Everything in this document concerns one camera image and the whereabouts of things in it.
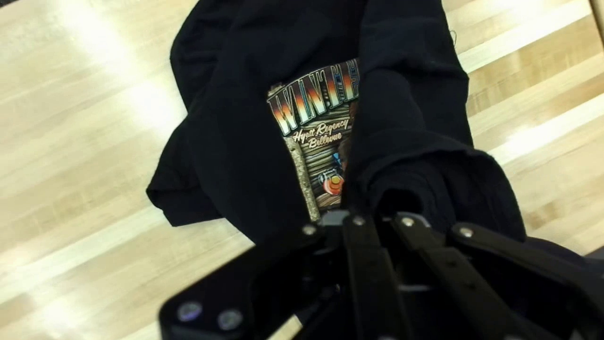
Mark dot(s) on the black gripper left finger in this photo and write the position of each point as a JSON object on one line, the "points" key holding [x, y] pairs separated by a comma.
{"points": [[336, 279]]}

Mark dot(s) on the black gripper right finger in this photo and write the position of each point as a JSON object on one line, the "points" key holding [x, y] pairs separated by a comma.
{"points": [[502, 289]]}

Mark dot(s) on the black graphic t-shirt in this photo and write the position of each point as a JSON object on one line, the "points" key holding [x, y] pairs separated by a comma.
{"points": [[409, 145]]}

